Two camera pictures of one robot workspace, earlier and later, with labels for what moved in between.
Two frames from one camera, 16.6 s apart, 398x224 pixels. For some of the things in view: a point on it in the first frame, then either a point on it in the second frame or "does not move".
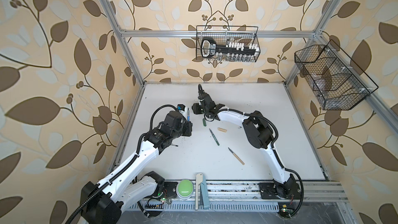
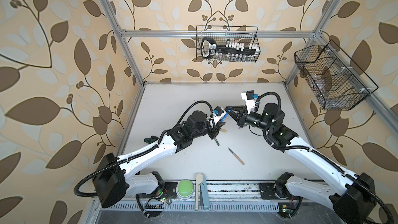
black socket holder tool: [231, 50] does not move
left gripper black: [188, 125] -> [213, 131]
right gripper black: [196, 108] -> [242, 114]
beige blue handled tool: [200, 179] does not move
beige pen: [237, 156] does not move
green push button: [185, 189] does not move
